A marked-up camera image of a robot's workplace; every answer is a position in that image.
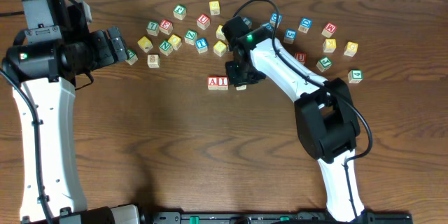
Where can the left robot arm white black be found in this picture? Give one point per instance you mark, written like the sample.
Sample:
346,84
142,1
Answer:
43,75

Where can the plain wooden picture block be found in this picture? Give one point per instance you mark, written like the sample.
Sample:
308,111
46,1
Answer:
153,61

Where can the green J block right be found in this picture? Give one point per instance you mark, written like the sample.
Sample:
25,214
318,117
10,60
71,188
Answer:
324,64

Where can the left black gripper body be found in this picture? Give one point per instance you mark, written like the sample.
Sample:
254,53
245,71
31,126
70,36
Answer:
100,52

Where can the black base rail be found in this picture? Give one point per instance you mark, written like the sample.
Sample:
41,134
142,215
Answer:
312,217

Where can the green Z block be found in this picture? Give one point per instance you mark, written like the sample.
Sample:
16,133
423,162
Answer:
190,37

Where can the yellow G block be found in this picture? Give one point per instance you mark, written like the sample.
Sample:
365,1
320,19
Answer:
350,49

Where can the red A block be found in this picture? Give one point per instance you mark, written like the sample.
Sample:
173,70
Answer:
212,82

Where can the blue 2 block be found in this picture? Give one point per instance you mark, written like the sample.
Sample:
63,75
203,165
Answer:
241,87

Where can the green 4 block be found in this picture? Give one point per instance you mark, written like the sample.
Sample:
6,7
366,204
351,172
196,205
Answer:
355,76

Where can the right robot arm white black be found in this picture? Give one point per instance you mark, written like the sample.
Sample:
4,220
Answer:
327,121

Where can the red U block upper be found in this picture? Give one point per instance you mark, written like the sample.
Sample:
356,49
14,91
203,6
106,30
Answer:
203,21

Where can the blue T block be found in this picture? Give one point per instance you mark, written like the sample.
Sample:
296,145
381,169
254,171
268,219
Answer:
201,45

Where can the red M block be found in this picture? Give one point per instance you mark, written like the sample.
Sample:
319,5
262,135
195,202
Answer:
329,30

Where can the green N block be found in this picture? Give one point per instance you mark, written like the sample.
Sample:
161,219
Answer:
166,48

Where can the blue 5 block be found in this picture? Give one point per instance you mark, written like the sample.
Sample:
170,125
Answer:
289,36

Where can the red u block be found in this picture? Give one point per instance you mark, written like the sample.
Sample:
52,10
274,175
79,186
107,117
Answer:
301,57
203,21

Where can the blue L block upper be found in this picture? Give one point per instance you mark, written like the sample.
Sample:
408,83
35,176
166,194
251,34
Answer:
247,21

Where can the yellow block lower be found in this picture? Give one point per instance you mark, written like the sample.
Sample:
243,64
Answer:
220,48

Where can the yellow block left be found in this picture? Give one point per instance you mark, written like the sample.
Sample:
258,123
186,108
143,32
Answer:
145,44

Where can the yellow block top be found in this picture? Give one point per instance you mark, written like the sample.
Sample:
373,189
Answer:
214,7

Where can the blue P block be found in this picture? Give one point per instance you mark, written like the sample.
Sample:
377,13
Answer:
268,26

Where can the green j block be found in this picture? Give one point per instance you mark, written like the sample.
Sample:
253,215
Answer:
180,12
324,64

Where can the yellow block beside N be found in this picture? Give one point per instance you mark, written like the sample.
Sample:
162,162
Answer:
175,41

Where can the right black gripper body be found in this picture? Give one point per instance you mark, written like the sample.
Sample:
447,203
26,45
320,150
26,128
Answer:
241,75

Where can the yellow block middle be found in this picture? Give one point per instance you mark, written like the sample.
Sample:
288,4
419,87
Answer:
219,33

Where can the green V block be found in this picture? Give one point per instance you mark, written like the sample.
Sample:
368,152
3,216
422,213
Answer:
132,57

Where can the red E block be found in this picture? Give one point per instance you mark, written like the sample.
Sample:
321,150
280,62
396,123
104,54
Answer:
166,27

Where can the red U block lower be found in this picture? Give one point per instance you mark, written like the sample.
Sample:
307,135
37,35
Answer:
301,57

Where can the blue D block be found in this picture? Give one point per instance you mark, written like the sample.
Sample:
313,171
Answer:
275,19

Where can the red I block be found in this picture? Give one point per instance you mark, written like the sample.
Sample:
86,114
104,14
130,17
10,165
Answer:
223,83

